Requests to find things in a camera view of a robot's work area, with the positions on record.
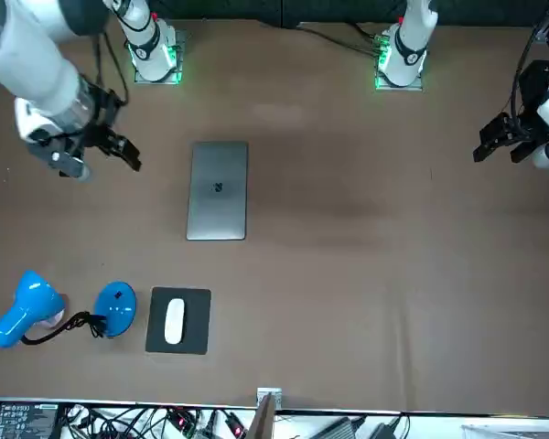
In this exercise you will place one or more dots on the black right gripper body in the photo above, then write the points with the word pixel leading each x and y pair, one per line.
pixel 100 110

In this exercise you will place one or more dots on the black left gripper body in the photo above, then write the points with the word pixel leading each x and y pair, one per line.
pixel 533 87

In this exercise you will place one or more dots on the silver laptop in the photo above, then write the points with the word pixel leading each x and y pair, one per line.
pixel 217 215

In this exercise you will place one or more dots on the blue desk lamp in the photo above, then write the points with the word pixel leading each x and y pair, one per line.
pixel 114 311

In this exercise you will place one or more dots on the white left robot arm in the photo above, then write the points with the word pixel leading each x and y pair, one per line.
pixel 412 46

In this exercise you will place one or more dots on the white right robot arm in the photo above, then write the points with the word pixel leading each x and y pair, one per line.
pixel 36 68

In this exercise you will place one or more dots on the white computer mouse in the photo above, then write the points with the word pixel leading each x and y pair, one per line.
pixel 175 320

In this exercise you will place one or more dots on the black mouse pad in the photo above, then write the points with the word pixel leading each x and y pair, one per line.
pixel 196 320

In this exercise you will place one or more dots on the black labelled power adapter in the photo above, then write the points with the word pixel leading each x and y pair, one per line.
pixel 23 420

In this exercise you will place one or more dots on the socket adapter with red light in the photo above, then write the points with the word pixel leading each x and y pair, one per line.
pixel 235 427
pixel 183 423

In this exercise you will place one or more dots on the dark power brick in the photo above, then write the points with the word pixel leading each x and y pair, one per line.
pixel 389 430
pixel 336 430

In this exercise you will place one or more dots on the aluminium corner bracket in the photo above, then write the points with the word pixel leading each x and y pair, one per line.
pixel 545 32

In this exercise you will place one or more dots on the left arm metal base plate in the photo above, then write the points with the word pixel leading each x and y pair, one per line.
pixel 416 87

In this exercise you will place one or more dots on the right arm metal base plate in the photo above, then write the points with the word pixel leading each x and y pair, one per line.
pixel 181 55

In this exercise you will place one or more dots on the aluminium frame profile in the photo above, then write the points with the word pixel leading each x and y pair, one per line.
pixel 508 432

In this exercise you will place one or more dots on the aluminium camera post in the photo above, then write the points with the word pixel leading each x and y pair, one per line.
pixel 263 420

